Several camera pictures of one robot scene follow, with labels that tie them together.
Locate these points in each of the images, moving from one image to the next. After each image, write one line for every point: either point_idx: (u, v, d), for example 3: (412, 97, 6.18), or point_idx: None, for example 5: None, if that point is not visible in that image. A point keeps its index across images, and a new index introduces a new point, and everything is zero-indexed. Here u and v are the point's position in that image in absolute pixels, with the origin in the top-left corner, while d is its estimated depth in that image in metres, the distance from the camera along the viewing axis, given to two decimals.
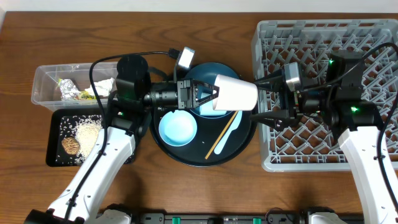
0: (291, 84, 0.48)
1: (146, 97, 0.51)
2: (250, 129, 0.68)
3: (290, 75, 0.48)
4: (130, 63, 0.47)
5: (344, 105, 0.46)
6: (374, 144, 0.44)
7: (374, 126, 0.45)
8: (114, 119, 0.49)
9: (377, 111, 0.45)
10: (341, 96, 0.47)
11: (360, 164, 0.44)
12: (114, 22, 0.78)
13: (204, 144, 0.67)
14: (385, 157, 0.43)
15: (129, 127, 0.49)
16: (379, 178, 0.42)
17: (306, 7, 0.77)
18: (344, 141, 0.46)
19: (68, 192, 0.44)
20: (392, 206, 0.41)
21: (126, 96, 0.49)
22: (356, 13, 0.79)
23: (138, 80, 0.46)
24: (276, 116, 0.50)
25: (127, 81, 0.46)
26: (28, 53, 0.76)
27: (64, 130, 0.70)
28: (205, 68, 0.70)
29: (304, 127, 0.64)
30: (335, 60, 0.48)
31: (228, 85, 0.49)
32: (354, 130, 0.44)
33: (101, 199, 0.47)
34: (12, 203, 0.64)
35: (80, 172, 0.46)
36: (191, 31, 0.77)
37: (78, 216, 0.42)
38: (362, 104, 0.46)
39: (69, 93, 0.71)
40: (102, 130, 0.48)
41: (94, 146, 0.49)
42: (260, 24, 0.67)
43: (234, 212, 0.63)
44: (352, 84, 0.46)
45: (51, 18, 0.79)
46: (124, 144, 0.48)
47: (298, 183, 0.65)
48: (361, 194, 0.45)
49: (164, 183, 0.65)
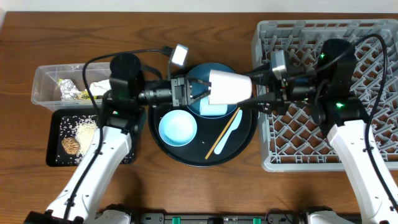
0: (277, 71, 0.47)
1: (140, 95, 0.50)
2: (250, 129, 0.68)
3: (277, 63, 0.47)
4: (123, 62, 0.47)
5: (328, 101, 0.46)
6: (362, 136, 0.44)
7: (360, 119, 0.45)
8: (109, 119, 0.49)
9: (360, 104, 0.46)
10: (329, 94, 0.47)
11: (351, 158, 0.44)
12: (114, 22, 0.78)
13: (204, 144, 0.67)
14: (374, 148, 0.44)
15: (125, 126, 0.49)
16: (370, 170, 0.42)
17: (306, 8, 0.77)
18: (334, 137, 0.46)
19: (65, 192, 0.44)
20: (385, 195, 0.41)
21: (120, 96, 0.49)
22: (355, 13, 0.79)
23: (132, 78, 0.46)
24: (262, 99, 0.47)
25: (120, 80, 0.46)
26: (28, 53, 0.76)
27: (64, 130, 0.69)
28: (204, 68, 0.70)
29: (304, 127, 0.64)
30: (325, 53, 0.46)
31: (219, 80, 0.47)
32: (342, 125, 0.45)
33: (100, 196, 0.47)
34: (12, 203, 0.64)
35: (77, 172, 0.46)
36: (191, 31, 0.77)
37: (77, 216, 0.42)
38: (348, 100, 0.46)
39: (69, 93, 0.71)
40: (97, 130, 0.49)
41: (91, 145, 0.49)
42: (260, 24, 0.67)
43: (234, 212, 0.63)
44: (342, 83, 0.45)
45: (50, 18, 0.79)
46: (120, 142, 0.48)
47: (298, 183, 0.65)
48: (356, 187, 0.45)
49: (163, 183, 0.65)
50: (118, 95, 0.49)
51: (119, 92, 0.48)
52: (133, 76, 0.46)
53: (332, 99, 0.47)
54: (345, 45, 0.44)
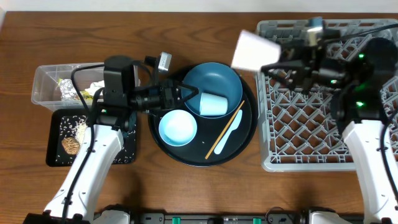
0: (313, 33, 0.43)
1: (133, 91, 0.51)
2: (250, 129, 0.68)
3: (314, 25, 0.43)
4: (118, 57, 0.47)
5: (350, 99, 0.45)
6: (377, 136, 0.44)
7: (379, 121, 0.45)
8: (99, 117, 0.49)
9: (382, 106, 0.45)
10: (354, 93, 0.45)
11: (364, 155, 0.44)
12: (114, 22, 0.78)
13: (204, 144, 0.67)
14: (387, 149, 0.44)
15: (115, 122, 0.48)
16: (381, 169, 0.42)
17: (306, 7, 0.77)
18: (349, 134, 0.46)
19: (61, 192, 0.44)
20: (392, 195, 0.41)
21: (112, 90, 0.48)
22: (356, 12, 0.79)
23: (125, 70, 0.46)
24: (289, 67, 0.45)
25: (114, 71, 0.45)
26: (28, 53, 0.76)
27: (65, 130, 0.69)
28: (205, 68, 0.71)
29: (304, 127, 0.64)
30: (365, 55, 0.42)
31: (249, 42, 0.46)
32: (359, 123, 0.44)
33: (97, 194, 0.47)
34: (12, 203, 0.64)
35: (73, 170, 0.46)
36: (191, 31, 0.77)
37: (75, 213, 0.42)
38: (369, 101, 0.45)
39: (69, 93, 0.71)
40: (88, 129, 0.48)
41: (82, 145, 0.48)
42: (260, 24, 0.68)
43: (234, 212, 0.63)
44: (371, 88, 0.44)
45: (50, 18, 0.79)
46: (111, 139, 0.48)
47: (298, 183, 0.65)
48: (362, 183, 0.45)
49: (164, 183, 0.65)
50: (109, 90, 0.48)
51: (112, 86, 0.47)
52: (127, 70, 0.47)
53: (354, 97, 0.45)
54: (391, 50, 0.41)
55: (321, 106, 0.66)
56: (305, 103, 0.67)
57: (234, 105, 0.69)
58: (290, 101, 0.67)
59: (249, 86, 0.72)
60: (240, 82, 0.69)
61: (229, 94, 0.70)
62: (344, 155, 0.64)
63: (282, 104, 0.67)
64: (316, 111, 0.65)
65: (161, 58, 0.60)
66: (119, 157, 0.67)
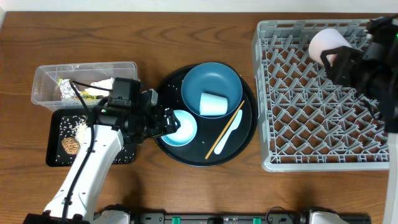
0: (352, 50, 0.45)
1: (137, 106, 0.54)
2: (250, 128, 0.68)
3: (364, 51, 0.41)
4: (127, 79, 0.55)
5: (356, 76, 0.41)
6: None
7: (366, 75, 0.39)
8: (99, 117, 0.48)
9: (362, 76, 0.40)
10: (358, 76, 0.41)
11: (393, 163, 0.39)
12: (114, 22, 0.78)
13: (204, 144, 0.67)
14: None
15: (114, 122, 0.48)
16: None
17: (307, 7, 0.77)
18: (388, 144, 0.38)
19: (61, 192, 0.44)
20: None
21: (119, 97, 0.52)
22: (357, 12, 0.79)
23: (135, 83, 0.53)
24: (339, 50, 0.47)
25: (126, 80, 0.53)
26: (27, 53, 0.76)
27: (64, 130, 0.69)
28: (205, 68, 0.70)
29: (304, 127, 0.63)
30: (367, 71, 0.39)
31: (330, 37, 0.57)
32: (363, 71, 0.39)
33: (97, 194, 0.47)
34: (12, 203, 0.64)
35: (72, 171, 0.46)
36: (191, 31, 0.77)
37: (75, 213, 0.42)
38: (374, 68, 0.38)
39: (69, 93, 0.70)
40: (88, 129, 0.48)
41: (82, 145, 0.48)
42: (260, 24, 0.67)
43: (234, 212, 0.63)
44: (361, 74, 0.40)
45: (50, 18, 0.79)
46: (111, 139, 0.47)
47: (298, 183, 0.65)
48: None
49: (164, 183, 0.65)
50: (116, 97, 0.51)
51: (120, 92, 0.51)
52: (138, 84, 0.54)
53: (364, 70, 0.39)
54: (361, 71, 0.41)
55: (321, 106, 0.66)
56: (305, 103, 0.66)
57: (234, 105, 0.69)
58: (290, 101, 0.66)
59: (249, 86, 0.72)
60: (240, 82, 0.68)
61: (229, 94, 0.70)
62: (344, 155, 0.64)
63: (282, 104, 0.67)
64: (316, 111, 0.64)
65: (153, 94, 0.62)
66: (119, 157, 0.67)
